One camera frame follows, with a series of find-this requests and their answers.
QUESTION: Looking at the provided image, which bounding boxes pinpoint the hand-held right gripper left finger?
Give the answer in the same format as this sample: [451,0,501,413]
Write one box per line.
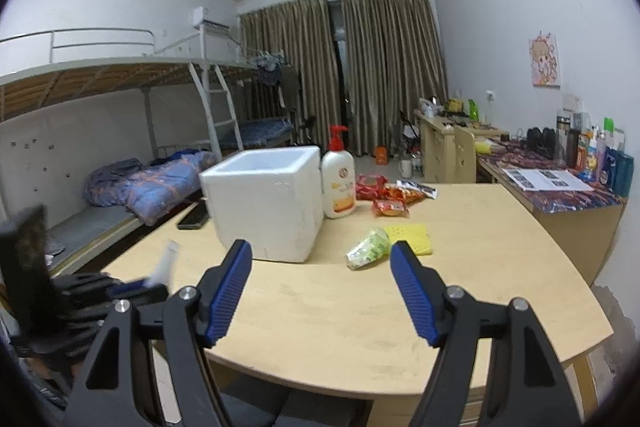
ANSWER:
[62,238,253,427]

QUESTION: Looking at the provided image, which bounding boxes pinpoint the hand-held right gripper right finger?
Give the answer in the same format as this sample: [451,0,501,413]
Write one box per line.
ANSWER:
[390,241,583,427]

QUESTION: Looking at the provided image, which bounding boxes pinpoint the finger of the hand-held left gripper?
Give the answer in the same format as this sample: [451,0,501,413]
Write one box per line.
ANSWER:
[62,284,169,308]
[57,273,152,297]

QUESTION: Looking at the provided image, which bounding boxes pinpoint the white plastic strip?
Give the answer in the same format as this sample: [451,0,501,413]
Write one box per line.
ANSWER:
[152,241,181,289]

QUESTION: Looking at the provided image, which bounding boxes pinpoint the white foam box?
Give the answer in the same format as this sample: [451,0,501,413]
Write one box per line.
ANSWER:
[199,145,325,264]

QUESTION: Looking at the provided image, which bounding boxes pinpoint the yellow sponge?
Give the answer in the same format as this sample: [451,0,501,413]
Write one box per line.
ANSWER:
[382,223,433,256]

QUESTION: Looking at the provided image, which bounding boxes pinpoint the green and white packet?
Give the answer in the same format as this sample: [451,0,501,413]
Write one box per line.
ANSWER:
[345,227,392,270]

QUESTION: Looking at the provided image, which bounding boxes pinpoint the black smartphone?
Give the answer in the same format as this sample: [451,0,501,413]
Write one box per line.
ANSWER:
[176,202,211,230]

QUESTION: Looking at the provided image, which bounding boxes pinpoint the red snack packet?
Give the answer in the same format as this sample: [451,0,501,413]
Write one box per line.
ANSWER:
[372,198,410,219]
[382,184,423,206]
[356,173,390,200]

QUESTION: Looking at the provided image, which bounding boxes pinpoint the black and white snack packet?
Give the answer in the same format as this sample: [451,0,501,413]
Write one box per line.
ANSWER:
[396,179,439,200]

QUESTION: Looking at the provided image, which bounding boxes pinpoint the blue patterned quilt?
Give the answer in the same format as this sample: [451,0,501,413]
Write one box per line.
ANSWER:
[87,149,218,225]

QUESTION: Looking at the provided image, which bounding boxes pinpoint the white lotion pump bottle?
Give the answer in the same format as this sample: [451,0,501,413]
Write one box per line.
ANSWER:
[320,125,357,220]

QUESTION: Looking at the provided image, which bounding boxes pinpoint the wooden chair with smiley cutout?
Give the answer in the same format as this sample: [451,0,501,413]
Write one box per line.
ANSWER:
[452,127,478,185]

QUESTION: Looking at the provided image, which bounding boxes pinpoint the light wooden desk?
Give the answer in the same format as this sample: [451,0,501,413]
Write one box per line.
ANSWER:
[414,109,506,185]

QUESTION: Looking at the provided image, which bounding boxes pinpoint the dark blue bedding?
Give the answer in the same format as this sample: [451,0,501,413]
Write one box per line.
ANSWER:
[220,117,293,148]

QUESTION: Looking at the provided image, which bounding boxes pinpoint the white bunk bed ladder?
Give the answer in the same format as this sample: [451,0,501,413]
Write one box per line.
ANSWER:
[190,62,245,162]

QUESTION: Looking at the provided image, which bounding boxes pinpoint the dark patterned desk cloth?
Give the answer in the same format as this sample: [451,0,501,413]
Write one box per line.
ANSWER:
[477,139,626,210]

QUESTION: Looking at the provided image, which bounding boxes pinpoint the wooden desk with patterned cloth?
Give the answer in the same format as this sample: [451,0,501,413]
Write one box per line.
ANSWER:
[475,139,626,288]

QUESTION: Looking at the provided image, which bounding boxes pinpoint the printed paper sheets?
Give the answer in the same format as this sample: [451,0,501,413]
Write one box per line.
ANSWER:
[501,167,593,192]

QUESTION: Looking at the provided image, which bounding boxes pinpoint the black folding chair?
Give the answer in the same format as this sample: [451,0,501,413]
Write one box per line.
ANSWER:
[292,114,321,145]

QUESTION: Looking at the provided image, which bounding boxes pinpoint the white metal bunk bed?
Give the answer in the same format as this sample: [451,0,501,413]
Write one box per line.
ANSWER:
[0,27,301,278]

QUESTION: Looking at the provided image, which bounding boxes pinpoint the black bag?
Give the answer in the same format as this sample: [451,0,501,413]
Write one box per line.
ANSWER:
[525,127,557,160]

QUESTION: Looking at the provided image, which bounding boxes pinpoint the hanging dark clothes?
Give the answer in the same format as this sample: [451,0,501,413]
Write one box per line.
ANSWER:
[252,57,301,112]

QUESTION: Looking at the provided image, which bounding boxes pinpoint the dark thermos flask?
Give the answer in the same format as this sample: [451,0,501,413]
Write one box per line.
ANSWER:
[555,114,571,158]

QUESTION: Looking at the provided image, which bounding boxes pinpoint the brown curtain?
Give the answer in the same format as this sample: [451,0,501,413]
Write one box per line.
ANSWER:
[341,0,448,158]
[239,0,343,148]

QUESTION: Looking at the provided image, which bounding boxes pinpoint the row of toiletry bottles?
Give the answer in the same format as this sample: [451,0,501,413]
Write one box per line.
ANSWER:
[565,117,636,198]

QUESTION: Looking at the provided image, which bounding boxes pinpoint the white air conditioner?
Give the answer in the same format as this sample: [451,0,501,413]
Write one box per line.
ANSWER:
[192,7,232,30]

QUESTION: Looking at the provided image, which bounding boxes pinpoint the pink cartoon wall poster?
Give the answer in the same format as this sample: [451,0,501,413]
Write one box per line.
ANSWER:
[529,32,561,88]

